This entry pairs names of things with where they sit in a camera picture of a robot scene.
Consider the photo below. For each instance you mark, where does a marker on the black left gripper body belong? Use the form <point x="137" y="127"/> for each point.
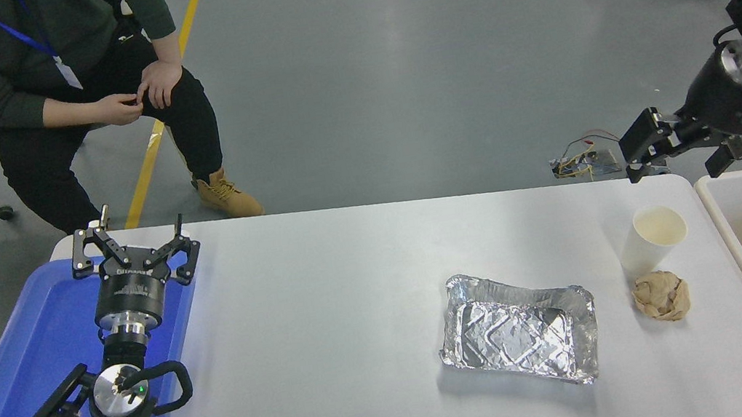
<point x="130" y="296"/>

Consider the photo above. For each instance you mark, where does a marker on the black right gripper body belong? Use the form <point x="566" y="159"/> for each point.
<point x="724" y="108"/>

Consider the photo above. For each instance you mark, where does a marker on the white paper cup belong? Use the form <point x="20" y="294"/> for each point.
<point x="645" y="248"/>

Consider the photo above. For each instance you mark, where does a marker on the seated person's right hand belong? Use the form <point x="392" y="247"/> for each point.
<point x="124" y="109"/>

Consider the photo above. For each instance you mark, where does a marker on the seated person's left hand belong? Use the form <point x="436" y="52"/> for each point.
<point x="164" y="81"/>

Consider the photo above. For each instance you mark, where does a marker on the blue plastic tray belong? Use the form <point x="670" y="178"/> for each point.
<point x="33" y="362"/>

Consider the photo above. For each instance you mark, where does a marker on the crumpled tan paper ball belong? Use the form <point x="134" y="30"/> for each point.
<point x="660" y="298"/>

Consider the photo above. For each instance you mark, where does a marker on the seated person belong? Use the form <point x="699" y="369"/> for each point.
<point x="29" y="83"/>

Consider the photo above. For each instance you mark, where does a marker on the crumpled foil tray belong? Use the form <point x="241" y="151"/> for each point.
<point x="514" y="330"/>

